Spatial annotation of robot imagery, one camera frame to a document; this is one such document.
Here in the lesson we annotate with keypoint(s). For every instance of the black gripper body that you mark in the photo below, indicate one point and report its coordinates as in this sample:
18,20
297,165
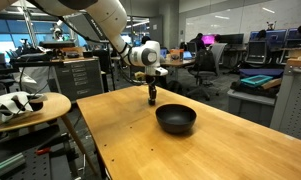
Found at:
150,80

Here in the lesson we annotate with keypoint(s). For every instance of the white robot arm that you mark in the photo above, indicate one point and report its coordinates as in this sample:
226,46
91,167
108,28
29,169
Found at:
109,16

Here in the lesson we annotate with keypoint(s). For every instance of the black bowl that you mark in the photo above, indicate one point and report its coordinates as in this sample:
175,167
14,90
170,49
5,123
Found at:
175,118

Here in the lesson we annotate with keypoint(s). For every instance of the grey office chair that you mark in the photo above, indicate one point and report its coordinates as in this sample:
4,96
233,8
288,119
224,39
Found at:
206,69

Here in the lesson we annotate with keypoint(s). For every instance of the seated person in dark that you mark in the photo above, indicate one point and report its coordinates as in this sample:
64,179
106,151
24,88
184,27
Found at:
198,41

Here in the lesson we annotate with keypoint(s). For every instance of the pink lit monitor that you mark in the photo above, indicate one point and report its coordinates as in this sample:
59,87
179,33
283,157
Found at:
208,39

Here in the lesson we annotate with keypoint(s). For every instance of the grey drawer cabinet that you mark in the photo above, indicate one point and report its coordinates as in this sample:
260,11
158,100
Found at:
79,78

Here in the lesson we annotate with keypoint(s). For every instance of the round wooden side table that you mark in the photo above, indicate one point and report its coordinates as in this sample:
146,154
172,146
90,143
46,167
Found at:
56,106

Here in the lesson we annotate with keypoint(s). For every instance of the teal tray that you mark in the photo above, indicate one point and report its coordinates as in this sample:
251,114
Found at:
257,80

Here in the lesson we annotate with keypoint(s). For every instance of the grey storage bin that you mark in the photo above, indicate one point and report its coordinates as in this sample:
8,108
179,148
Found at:
255,108

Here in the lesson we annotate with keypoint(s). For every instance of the blue lit monitor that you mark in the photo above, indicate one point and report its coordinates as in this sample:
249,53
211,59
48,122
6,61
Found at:
275,38

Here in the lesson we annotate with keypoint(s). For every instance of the grey perforated metal cabinet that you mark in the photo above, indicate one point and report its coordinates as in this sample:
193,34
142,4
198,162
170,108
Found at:
287,112

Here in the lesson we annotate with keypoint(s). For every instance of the white crumpled cloth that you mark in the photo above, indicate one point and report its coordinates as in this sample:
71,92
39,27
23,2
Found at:
17,103

